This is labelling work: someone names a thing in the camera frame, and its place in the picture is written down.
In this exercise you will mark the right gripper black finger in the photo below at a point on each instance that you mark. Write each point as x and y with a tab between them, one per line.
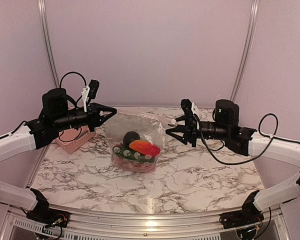
185	118
180	133

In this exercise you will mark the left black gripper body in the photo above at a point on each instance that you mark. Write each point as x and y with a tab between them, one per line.
63	121

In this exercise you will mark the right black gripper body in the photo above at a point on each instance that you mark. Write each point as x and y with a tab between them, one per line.
220	131

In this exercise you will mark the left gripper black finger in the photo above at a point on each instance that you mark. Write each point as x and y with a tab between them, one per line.
99	110
100	118

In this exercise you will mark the clear zip top bag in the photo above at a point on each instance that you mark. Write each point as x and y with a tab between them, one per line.
149	126

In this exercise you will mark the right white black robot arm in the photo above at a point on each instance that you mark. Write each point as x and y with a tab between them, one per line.
244	141

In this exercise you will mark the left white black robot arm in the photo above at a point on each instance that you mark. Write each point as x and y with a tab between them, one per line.
12	144

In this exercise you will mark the dark fake avocado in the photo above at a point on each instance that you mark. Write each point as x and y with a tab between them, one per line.
129	137

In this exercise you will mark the green fake cucumber slices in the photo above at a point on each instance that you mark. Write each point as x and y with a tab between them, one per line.
131	155

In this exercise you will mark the pink plastic basket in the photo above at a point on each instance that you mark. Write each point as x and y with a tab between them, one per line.
72	139

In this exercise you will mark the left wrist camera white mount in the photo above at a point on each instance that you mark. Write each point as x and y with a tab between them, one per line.
89	93

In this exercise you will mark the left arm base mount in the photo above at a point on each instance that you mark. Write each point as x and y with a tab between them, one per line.
49	216

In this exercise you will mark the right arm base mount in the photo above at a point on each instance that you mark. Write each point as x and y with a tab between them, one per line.
240	218

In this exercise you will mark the front aluminium rail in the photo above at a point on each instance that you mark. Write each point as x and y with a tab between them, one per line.
98	225

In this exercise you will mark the right aluminium frame post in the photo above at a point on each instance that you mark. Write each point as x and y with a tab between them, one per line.
248	43

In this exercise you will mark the aluminium frame post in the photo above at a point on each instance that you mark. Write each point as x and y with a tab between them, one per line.
47	41
248	43

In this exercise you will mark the left aluminium frame post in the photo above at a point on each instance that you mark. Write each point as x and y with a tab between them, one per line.
47	41

